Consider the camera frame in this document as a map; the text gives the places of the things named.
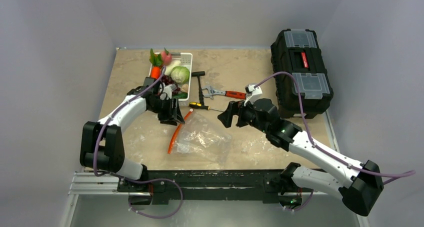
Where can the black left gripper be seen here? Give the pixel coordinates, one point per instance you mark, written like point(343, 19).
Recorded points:
point(172, 115)

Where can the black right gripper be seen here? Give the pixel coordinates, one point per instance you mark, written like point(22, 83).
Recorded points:
point(238, 112)

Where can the clear zip top bag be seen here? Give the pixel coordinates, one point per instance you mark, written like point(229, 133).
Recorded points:
point(200, 138)

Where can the white toy radish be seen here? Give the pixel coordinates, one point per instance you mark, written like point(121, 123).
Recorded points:
point(171, 66)

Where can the orange toy carrot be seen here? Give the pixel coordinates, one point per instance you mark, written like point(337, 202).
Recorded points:
point(157, 63)

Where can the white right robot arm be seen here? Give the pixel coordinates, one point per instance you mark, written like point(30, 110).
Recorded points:
point(358, 185)

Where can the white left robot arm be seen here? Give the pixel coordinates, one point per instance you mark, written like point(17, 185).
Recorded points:
point(102, 145)

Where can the yellow black screwdriver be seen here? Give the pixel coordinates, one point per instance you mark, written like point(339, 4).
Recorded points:
point(199, 106)

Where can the green toy cucumber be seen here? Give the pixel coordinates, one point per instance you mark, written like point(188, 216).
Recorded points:
point(181, 95)

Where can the beige toy garlic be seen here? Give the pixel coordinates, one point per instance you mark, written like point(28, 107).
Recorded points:
point(185, 88)

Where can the purple toy grape bunch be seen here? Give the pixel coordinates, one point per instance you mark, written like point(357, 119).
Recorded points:
point(167, 80)

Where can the green toy cabbage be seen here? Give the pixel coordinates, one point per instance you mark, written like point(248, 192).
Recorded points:
point(180, 75)

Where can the black hammer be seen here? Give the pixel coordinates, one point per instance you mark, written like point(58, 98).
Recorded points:
point(198, 75)

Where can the white plastic basket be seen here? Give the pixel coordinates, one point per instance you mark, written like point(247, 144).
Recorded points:
point(187, 59)

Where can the pink toy peach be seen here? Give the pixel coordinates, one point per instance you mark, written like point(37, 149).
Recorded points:
point(166, 57)

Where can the black toolbox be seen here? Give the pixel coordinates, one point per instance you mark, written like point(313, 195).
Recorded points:
point(297, 52)

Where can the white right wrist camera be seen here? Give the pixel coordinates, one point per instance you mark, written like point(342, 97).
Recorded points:
point(253, 93)

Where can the red handled adjustable wrench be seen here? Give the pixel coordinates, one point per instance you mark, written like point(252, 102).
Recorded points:
point(211, 92)

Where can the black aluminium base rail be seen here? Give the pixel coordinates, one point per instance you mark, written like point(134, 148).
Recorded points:
point(264, 185)

